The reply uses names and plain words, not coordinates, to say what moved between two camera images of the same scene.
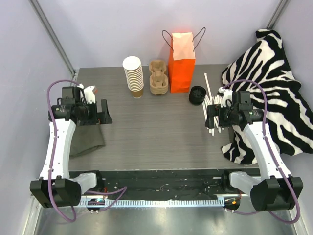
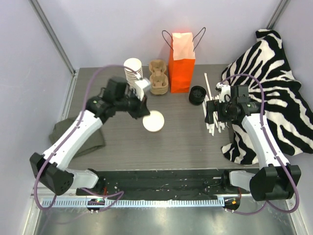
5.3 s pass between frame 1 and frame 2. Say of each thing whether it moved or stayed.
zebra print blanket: stayed
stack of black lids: stayed
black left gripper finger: moved
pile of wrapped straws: stayed
